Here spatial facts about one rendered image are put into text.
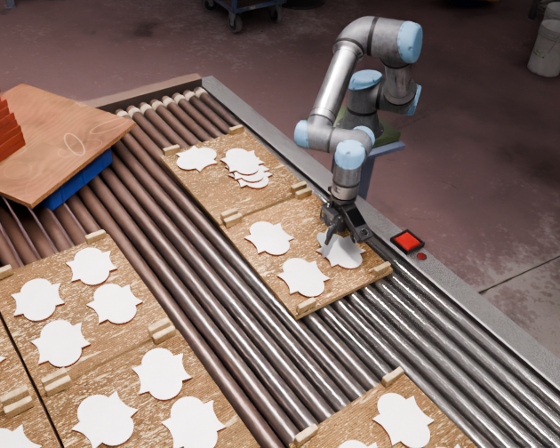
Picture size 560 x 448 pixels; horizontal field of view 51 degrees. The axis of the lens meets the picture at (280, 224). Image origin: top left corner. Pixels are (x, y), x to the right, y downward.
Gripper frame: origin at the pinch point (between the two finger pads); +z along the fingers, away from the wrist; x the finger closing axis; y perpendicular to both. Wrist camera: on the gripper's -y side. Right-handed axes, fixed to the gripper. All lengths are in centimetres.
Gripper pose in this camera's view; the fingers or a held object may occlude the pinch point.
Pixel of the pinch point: (340, 250)
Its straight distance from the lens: 175.1
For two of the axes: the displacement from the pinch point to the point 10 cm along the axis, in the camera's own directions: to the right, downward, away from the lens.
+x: -8.3, 3.3, -4.5
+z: -0.5, 7.6, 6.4
